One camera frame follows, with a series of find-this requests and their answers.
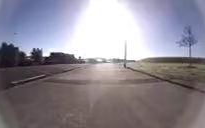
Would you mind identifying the pole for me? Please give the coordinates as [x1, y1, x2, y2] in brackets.
[123, 39, 128, 69]

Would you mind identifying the grey asphalt path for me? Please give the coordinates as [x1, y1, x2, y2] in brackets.
[0, 63, 205, 128]

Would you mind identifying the dark building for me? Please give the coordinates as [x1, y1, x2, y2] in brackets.
[43, 51, 80, 65]

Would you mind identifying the dry grass strip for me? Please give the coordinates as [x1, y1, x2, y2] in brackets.
[127, 61, 205, 91]

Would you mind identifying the grassy embankment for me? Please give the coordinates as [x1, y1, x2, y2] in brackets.
[139, 56, 205, 65]

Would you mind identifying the dark asphalt parking lot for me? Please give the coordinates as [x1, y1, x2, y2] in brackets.
[0, 63, 85, 95]

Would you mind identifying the bare tree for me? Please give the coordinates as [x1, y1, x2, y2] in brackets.
[175, 25, 199, 59]

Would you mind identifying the group of dark trees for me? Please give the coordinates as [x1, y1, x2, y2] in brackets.
[0, 41, 45, 69]

